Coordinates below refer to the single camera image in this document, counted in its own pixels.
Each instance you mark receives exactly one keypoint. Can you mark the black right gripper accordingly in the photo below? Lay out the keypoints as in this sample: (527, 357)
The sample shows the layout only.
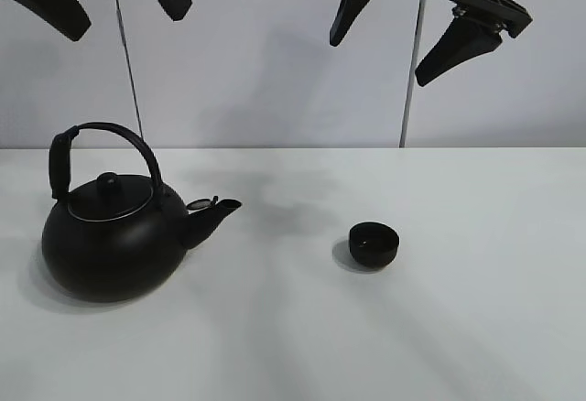
(463, 39)

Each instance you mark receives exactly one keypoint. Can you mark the black round teapot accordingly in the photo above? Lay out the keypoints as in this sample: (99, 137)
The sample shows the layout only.
(119, 236)

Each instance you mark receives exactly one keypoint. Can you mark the small black teacup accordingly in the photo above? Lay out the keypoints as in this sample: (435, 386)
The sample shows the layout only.
(373, 244)

